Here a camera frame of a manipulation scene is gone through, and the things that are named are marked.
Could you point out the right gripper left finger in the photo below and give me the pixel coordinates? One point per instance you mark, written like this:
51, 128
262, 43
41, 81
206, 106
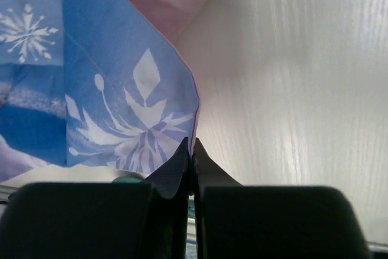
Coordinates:
147, 219

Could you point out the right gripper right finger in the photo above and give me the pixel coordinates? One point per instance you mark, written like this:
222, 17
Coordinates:
236, 221

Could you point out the blue pink Elsa cloth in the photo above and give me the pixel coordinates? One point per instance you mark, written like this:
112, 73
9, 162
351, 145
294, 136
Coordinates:
94, 82

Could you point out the teal plastic spoon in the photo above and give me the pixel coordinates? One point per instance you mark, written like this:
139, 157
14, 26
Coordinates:
128, 179

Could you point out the aluminium front rail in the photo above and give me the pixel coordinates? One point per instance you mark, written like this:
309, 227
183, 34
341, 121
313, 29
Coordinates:
6, 192

